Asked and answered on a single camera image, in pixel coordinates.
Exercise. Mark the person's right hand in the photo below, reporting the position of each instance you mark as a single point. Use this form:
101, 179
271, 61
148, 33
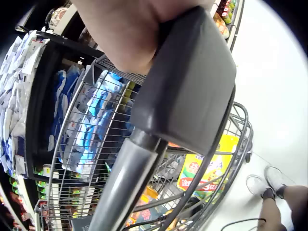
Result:
125, 31

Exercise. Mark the person's right fingers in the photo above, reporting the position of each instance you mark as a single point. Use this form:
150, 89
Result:
182, 7

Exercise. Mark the full shop shelf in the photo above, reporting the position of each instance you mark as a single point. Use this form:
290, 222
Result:
225, 16
19, 91

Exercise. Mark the pile of blue white packets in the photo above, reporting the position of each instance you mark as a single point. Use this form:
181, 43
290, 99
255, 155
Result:
101, 115

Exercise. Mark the white crumpled packet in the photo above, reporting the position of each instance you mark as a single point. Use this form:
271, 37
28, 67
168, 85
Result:
172, 167

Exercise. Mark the yellow green snack packet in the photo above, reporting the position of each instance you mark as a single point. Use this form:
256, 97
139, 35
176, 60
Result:
216, 168

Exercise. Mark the orange red packet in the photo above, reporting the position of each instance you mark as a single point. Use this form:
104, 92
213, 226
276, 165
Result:
146, 211

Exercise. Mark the person's legs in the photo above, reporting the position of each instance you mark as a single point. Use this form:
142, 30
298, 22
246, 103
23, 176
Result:
274, 202

